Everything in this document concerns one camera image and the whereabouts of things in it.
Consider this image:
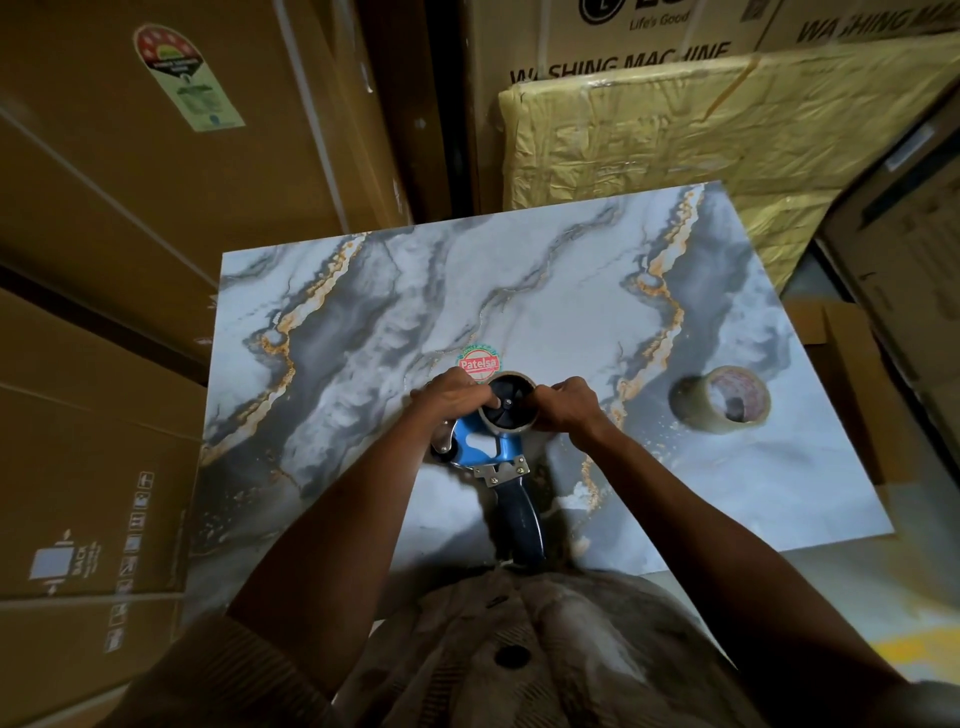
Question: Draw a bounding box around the person's right hand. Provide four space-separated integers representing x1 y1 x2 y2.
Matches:
526 376 612 439

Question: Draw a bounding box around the person's left hand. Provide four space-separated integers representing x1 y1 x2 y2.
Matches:
408 367 492 441

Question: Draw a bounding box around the brown tape core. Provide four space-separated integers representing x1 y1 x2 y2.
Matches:
480 371 541 438

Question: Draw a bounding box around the blue tape dispenser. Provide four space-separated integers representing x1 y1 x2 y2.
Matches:
430 372 553 573

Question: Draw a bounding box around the person's left forearm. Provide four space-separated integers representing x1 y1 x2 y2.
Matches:
225 408 460 699

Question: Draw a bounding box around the person's right forearm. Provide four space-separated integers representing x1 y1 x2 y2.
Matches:
576 414 910 721

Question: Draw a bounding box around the round red green sticker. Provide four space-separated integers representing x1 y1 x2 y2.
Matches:
457 346 502 385

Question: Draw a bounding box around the clear packing tape roll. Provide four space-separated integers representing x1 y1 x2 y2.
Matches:
669 365 772 437

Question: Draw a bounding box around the beige buttoned shirt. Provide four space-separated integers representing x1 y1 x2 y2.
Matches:
105 558 960 728

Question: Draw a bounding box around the flat brown cardboard piece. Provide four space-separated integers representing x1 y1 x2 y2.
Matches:
782 298 915 490

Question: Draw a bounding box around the yellow plastic wrapped flat package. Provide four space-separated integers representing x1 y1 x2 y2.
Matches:
498 33 960 298

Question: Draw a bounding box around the black printed appliance cardboard box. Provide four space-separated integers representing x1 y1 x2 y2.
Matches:
459 0 783 219

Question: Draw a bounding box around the large labelled cardboard box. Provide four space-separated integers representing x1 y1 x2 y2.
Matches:
0 0 415 380

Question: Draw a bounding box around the taped brown cardboard box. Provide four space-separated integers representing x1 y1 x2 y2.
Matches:
813 96 960 483

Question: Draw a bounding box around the cardboard box with handling icons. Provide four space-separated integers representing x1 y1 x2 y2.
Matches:
0 288 209 728

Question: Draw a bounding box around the colourful energy rating label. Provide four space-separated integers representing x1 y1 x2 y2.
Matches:
132 22 247 135

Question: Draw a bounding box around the cardboard box with slanted lettering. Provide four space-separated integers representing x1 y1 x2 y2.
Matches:
756 0 960 55

